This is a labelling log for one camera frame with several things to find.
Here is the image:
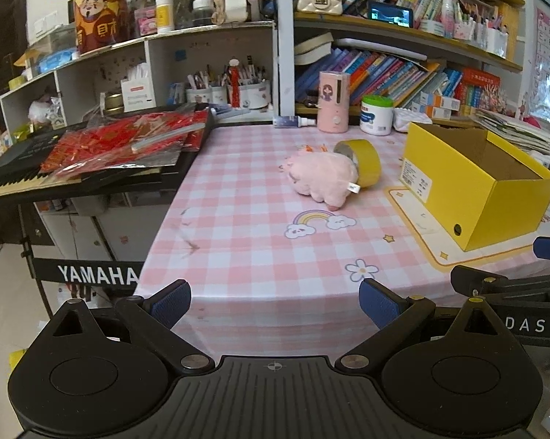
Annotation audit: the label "white cotton pad pack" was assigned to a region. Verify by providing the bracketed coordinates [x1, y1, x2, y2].
[393, 107, 433, 133]

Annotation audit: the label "stack of paper workbooks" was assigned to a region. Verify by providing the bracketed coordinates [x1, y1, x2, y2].
[469, 109, 550, 154]

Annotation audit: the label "red fortune god box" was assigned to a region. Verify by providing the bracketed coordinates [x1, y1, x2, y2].
[68, 0, 132, 56]

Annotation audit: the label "dark lidded glass jar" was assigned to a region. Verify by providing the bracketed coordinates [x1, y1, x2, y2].
[192, 0, 215, 29]

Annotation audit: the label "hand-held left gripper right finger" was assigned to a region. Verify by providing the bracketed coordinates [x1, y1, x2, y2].
[339, 278, 518, 374]

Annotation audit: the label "black electronic keyboard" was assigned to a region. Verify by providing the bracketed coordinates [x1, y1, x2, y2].
[0, 107, 216, 200]

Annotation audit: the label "pink humidifier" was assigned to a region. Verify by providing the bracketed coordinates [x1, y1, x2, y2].
[317, 71, 350, 132]

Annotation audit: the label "pink plush toy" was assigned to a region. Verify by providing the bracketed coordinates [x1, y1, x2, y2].
[277, 149, 362, 212]

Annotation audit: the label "yellow tape roll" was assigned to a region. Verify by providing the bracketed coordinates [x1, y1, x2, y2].
[334, 138, 382, 188]

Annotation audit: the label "white bottle yellow label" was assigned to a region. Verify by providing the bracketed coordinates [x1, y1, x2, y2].
[155, 0, 174, 34]

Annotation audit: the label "wooden bookshelf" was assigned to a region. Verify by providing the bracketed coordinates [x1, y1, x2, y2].
[275, 0, 528, 125]

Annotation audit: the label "white jar green lid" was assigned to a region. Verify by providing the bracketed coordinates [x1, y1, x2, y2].
[360, 94, 395, 136]

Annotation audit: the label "white pen holder cup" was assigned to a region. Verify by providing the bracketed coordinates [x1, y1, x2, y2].
[186, 85, 227, 107]
[229, 80, 272, 110]

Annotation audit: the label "red boxed book set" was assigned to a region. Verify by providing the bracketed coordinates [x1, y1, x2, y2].
[458, 68, 502, 113]

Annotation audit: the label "white pen organizer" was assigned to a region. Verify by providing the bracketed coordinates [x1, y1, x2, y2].
[453, 0, 510, 58]

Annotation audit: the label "red packets in plastic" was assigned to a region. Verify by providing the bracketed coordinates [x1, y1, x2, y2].
[39, 110, 210, 180]

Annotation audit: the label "red doll figure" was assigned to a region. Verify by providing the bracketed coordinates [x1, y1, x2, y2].
[227, 57, 242, 108]

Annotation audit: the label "orange white small box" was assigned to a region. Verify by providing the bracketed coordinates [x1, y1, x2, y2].
[419, 91, 461, 110]
[425, 105, 459, 120]

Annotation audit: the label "white shelf unit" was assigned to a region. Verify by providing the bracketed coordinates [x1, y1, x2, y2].
[0, 20, 278, 130]

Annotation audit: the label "white tissue box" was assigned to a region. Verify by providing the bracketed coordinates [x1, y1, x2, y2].
[120, 61, 158, 113]

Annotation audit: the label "row of colourful books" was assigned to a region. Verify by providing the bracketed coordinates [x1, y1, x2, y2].
[295, 48, 463, 111]

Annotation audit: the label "black keyboard stand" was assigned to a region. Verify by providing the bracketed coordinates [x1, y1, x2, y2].
[19, 201, 141, 312]

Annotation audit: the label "small spray bottle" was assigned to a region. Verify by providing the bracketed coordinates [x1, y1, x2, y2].
[273, 116, 319, 129]

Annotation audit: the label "yellow cardboard box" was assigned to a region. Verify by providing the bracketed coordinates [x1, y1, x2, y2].
[400, 121, 550, 252]

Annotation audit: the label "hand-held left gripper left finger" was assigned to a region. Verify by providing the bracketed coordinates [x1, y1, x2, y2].
[42, 278, 215, 374]

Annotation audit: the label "small black screen device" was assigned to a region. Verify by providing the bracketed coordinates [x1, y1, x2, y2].
[367, 1, 415, 29]

